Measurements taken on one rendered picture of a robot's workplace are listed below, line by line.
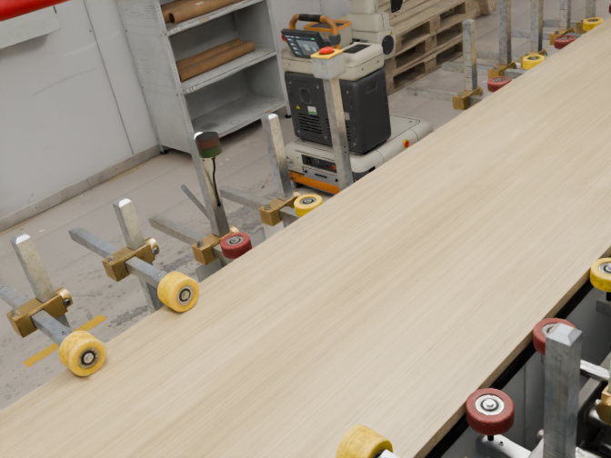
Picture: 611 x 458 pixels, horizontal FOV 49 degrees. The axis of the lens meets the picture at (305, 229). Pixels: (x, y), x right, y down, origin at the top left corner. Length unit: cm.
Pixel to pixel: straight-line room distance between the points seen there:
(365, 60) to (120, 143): 198
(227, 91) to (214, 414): 407
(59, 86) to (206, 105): 113
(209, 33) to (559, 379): 432
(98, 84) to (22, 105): 51
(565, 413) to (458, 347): 35
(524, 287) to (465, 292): 12
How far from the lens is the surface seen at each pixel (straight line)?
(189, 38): 495
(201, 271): 192
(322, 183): 375
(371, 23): 376
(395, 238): 167
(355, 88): 342
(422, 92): 279
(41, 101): 446
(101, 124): 466
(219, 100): 515
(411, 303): 145
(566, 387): 101
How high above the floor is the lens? 179
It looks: 30 degrees down
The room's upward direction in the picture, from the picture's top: 11 degrees counter-clockwise
